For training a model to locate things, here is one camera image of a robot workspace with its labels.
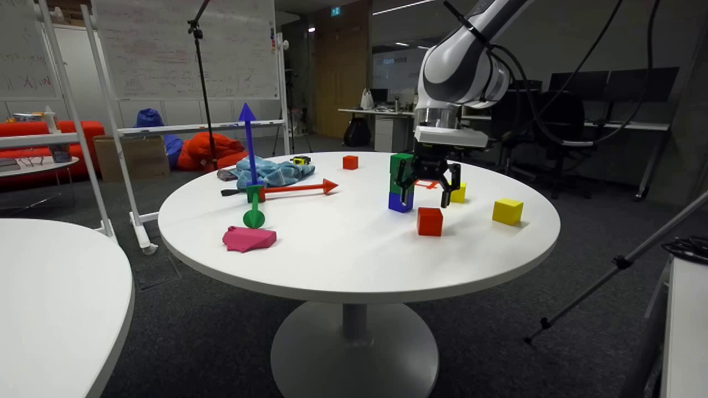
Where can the red sofa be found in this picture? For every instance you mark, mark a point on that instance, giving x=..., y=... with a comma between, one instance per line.
x=79, y=171

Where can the green block stack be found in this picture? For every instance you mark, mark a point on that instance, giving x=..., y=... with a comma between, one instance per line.
x=401, y=174

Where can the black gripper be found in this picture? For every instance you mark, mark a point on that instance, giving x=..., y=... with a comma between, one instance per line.
x=429, y=163

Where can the blue block under stack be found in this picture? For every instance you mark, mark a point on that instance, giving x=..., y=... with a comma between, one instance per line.
x=401, y=201

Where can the black microphone stand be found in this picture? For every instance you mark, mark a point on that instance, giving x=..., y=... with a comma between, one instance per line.
x=198, y=37

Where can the light blue crumpled cloth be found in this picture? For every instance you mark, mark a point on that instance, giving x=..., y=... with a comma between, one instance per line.
x=272, y=174

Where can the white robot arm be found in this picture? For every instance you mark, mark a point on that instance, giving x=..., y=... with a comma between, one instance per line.
x=454, y=73

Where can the round white pedestal table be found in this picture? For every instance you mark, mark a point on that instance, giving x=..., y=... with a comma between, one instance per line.
x=356, y=268

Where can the pink crumpled object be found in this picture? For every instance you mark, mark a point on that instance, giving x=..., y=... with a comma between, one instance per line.
x=244, y=240

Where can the blue bean bag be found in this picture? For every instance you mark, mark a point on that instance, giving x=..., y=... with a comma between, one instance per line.
x=150, y=118

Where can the coloured axis arrow marker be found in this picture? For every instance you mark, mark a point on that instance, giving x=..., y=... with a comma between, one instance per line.
x=255, y=190

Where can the yellow block near stack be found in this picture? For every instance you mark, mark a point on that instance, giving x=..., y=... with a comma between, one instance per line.
x=458, y=196

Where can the yellow block near edge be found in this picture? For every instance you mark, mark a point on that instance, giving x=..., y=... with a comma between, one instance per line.
x=507, y=210

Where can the whiteboard on stand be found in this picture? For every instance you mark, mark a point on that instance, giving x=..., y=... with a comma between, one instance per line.
x=143, y=54

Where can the orange bean bag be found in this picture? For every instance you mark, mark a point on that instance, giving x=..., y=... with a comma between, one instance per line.
x=206, y=152

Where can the orange hash marker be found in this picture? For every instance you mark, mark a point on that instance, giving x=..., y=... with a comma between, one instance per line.
x=427, y=184

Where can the black camera tripod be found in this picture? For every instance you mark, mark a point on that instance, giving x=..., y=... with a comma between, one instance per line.
x=685, y=248

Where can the small orange block far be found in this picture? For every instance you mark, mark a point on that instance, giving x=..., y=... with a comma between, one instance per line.
x=350, y=163

